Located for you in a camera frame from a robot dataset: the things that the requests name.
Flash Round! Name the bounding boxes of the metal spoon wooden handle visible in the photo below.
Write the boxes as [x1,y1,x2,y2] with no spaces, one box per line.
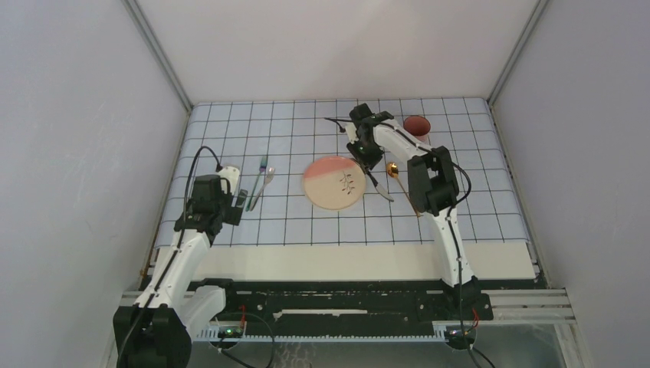
[386,162,420,218]

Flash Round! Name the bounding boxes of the white slotted cable duct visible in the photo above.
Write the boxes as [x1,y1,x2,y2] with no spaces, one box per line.
[193,325,449,343]

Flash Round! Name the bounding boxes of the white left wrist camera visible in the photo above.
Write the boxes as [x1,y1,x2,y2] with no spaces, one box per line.
[217,166,241,196]

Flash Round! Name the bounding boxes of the white checked tablecloth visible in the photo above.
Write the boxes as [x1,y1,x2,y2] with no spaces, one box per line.
[153,97,532,248]

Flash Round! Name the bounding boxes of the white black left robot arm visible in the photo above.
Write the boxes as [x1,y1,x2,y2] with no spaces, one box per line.
[113,166,242,367]

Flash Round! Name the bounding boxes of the pink patterned mug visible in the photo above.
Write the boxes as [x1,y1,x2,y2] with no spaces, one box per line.
[403,115,432,142]

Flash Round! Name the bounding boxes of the iridescent rainbow fork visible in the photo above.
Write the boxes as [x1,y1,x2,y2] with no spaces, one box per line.
[245,155,268,211]

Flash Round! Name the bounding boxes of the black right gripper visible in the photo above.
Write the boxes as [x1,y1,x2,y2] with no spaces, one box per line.
[346,135,384,173]

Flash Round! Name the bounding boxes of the cream pink branch plate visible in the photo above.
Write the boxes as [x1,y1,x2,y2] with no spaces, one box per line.
[302,156,366,211]

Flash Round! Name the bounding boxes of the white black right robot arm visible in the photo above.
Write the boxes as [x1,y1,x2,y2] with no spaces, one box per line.
[345,103,474,289]

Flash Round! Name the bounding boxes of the silver metal fork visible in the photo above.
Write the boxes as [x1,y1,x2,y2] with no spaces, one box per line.
[248,167,275,211]

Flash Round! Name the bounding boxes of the metal cutlery piece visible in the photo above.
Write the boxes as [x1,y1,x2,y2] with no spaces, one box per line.
[366,172,394,202]

